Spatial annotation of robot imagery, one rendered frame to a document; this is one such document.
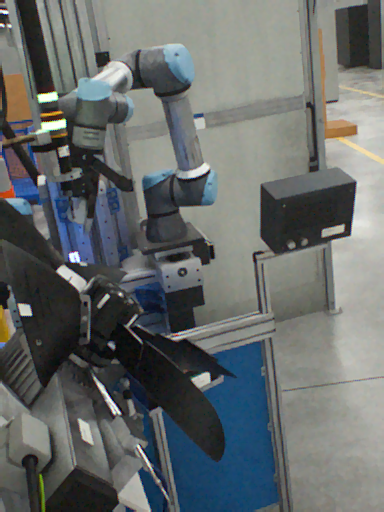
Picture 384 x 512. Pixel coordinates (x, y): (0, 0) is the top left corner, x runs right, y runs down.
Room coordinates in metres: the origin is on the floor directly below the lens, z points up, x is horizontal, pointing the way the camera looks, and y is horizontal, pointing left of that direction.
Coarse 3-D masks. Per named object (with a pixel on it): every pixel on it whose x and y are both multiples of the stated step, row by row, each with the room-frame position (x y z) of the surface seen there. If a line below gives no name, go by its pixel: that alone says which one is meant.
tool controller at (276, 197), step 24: (336, 168) 1.74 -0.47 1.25; (264, 192) 1.66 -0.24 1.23; (288, 192) 1.62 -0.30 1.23; (312, 192) 1.61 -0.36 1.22; (336, 192) 1.63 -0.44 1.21; (264, 216) 1.68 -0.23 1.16; (288, 216) 1.60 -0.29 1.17; (312, 216) 1.63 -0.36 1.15; (336, 216) 1.65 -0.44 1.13; (264, 240) 1.70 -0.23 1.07; (288, 240) 1.62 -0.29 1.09; (312, 240) 1.65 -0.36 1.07
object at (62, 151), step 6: (54, 138) 1.14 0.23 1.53; (60, 138) 1.15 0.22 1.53; (60, 144) 1.15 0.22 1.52; (66, 144) 1.16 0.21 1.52; (60, 150) 1.15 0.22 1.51; (66, 150) 1.15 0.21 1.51; (60, 156) 1.14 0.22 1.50; (66, 156) 1.15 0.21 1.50; (60, 162) 1.15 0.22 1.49; (66, 162) 1.15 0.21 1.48; (60, 168) 1.15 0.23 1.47; (66, 168) 1.15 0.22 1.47; (60, 186) 1.16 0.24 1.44; (66, 186) 1.15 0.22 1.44; (72, 186) 1.16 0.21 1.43
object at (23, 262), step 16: (16, 256) 0.84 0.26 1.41; (32, 256) 0.89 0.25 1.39; (16, 272) 0.81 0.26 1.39; (32, 272) 0.86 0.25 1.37; (48, 272) 0.90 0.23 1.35; (16, 288) 0.79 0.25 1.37; (32, 288) 0.83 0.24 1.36; (48, 288) 0.87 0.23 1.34; (64, 288) 0.93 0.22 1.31; (16, 304) 0.77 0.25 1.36; (32, 304) 0.81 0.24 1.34; (48, 304) 0.85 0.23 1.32; (64, 304) 0.90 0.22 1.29; (80, 304) 0.97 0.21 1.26; (32, 320) 0.78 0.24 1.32; (48, 320) 0.83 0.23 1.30; (64, 320) 0.89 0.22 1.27; (80, 320) 0.96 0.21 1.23; (32, 336) 0.76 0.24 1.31; (48, 336) 0.81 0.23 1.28; (64, 336) 0.88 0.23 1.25; (80, 336) 0.94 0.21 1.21; (32, 352) 0.74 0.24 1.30; (48, 352) 0.79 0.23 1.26; (64, 352) 0.86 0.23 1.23; (48, 368) 0.77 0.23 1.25
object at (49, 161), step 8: (40, 136) 1.12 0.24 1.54; (48, 136) 1.13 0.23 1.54; (32, 144) 1.12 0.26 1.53; (40, 144) 1.11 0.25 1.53; (48, 144) 1.12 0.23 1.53; (32, 152) 1.13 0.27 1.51; (40, 152) 1.13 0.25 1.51; (48, 152) 1.12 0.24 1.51; (48, 160) 1.13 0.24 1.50; (56, 160) 1.13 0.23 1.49; (48, 168) 1.13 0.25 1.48; (56, 168) 1.13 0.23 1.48; (72, 168) 1.19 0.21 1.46; (80, 168) 1.17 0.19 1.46; (48, 176) 1.14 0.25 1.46; (56, 176) 1.13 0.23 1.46; (64, 176) 1.13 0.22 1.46; (72, 176) 1.13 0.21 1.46; (80, 176) 1.15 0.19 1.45
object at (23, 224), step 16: (0, 208) 1.19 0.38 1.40; (0, 224) 1.15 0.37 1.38; (16, 224) 1.17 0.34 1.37; (32, 224) 1.19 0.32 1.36; (0, 240) 1.11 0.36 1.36; (16, 240) 1.12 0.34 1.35; (32, 240) 1.14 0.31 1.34; (0, 256) 1.08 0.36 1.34; (48, 256) 1.12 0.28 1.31; (0, 272) 1.06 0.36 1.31
